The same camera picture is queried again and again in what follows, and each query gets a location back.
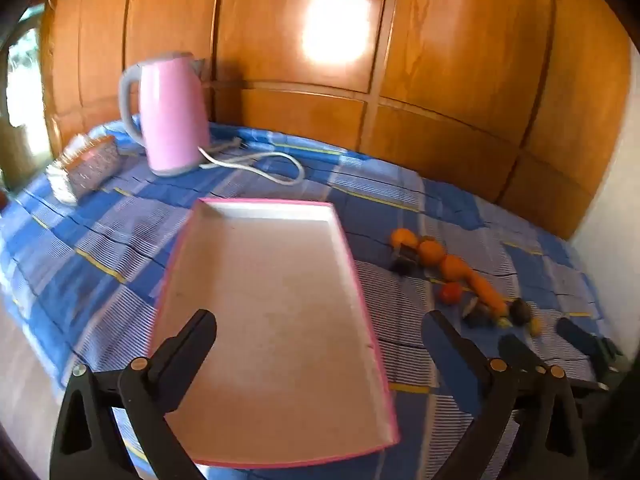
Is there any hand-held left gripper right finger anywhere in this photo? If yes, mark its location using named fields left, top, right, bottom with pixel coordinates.
left=421, top=309, right=588, bottom=480

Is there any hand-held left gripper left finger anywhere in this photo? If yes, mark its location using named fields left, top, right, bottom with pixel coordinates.
left=49, top=309, right=218, bottom=480

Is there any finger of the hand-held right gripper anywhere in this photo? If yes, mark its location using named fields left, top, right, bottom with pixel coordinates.
left=499, top=334, right=548, bottom=385
left=557, top=317, right=603, bottom=358

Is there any brown walnut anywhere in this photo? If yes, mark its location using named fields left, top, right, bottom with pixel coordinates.
left=461, top=296, right=493, bottom=328

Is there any pink shallow tray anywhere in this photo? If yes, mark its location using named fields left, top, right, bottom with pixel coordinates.
left=147, top=197, right=401, bottom=470

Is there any orange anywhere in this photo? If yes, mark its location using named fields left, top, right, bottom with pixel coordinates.
left=418, top=240, right=446, bottom=267
left=391, top=228, right=420, bottom=251
left=440, top=255, right=473, bottom=282

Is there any red tomato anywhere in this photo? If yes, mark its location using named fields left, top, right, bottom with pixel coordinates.
left=439, top=282, right=465, bottom=306

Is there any dark round fruit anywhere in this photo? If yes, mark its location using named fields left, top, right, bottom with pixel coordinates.
left=507, top=298, right=533, bottom=323

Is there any carrot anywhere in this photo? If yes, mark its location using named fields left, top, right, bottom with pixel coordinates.
left=462, top=272, right=510, bottom=317

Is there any dark block-shaped item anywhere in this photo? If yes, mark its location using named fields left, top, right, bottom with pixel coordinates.
left=390, top=246, right=420, bottom=276

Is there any blue plaid tablecloth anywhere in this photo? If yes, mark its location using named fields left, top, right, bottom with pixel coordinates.
left=0, top=120, right=626, bottom=480

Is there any woven basket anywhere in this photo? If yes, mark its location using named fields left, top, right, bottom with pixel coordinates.
left=59, top=134, right=123, bottom=197

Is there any clear plastic stack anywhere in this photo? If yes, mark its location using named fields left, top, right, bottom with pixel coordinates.
left=46, top=164, right=79, bottom=206

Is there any pink electric kettle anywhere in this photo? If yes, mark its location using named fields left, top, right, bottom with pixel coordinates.
left=118, top=51, right=212, bottom=177

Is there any wooden wardrobe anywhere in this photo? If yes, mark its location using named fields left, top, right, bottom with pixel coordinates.
left=40, top=0, right=632, bottom=241

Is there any window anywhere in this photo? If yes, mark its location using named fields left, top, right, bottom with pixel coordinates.
left=0, top=0, right=57, bottom=196

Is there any white power cable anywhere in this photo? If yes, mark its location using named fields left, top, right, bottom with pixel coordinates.
left=197, top=139, right=306, bottom=187

